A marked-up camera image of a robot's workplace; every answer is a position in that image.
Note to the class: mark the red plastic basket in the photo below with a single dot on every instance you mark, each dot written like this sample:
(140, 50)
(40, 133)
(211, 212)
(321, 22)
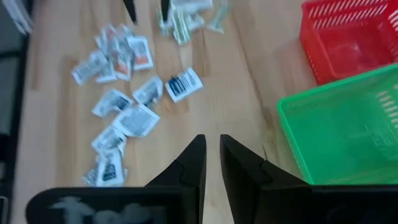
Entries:
(320, 53)

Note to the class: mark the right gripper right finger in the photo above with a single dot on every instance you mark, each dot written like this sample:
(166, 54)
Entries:
(242, 174)

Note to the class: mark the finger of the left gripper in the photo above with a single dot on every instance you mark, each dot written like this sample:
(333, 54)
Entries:
(165, 9)
(131, 9)

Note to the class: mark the green plastic basket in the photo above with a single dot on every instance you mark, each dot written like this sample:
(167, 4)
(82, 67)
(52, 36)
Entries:
(295, 130)

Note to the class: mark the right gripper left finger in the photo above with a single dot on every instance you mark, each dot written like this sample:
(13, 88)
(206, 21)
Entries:
(189, 174)

